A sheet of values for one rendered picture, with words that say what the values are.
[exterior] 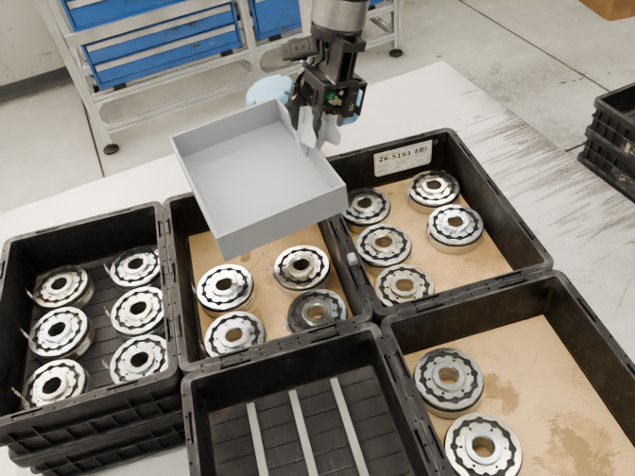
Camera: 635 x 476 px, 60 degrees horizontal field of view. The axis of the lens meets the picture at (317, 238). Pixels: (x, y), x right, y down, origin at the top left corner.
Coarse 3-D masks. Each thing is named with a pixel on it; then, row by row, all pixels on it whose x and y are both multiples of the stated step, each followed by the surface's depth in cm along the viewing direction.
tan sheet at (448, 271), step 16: (384, 192) 116; (400, 192) 115; (400, 208) 112; (400, 224) 109; (416, 224) 108; (352, 240) 107; (416, 240) 106; (416, 256) 103; (432, 256) 102; (448, 256) 102; (464, 256) 102; (480, 256) 101; (496, 256) 101; (368, 272) 101; (432, 272) 100; (448, 272) 99; (464, 272) 99; (480, 272) 99; (496, 272) 98; (448, 288) 97
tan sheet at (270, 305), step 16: (192, 240) 112; (208, 240) 111; (288, 240) 109; (304, 240) 109; (320, 240) 108; (192, 256) 109; (208, 256) 108; (240, 256) 108; (256, 256) 107; (272, 256) 107; (256, 272) 104; (256, 288) 102; (272, 288) 101; (336, 288) 100; (256, 304) 99; (272, 304) 99; (288, 304) 98; (208, 320) 98; (272, 320) 96; (272, 336) 94
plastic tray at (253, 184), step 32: (192, 128) 93; (224, 128) 96; (256, 128) 99; (288, 128) 96; (192, 160) 95; (224, 160) 94; (256, 160) 93; (288, 160) 92; (320, 160) 85; (224, 192) 88; (256, 192) 87; (288, 192) 86; (320, 192) 85; (224, 224) 83; (256, 224) 77; (288, 224) 79; (224, 256) 78
